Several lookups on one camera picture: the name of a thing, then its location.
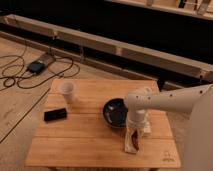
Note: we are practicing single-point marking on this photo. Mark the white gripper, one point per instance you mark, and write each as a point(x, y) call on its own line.
point(136, 120)

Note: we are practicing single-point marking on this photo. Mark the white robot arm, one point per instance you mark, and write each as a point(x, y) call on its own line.
point(198, 102)

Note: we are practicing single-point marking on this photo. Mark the white tube bottle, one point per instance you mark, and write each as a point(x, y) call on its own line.
point(147, 129)

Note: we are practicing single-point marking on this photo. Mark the dark blue bowl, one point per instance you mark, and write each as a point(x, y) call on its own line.
point(115, 113)

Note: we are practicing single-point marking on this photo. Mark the wooden table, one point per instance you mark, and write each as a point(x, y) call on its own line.
point(84, 139)

